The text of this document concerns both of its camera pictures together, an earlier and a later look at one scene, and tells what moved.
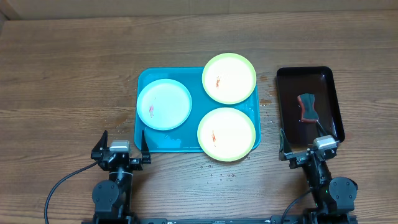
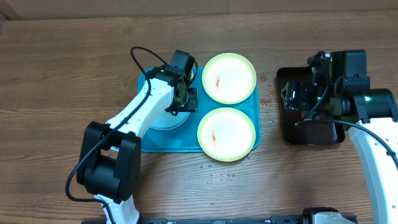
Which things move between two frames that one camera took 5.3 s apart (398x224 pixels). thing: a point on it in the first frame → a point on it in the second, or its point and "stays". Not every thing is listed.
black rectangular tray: [319, 81] stays
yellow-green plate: [226, 134] stays
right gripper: [300, 160] → [296, 97]
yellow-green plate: [229, 78] stays
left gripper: [138, 163] → [193, 103]
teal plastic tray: [185, 138] stays
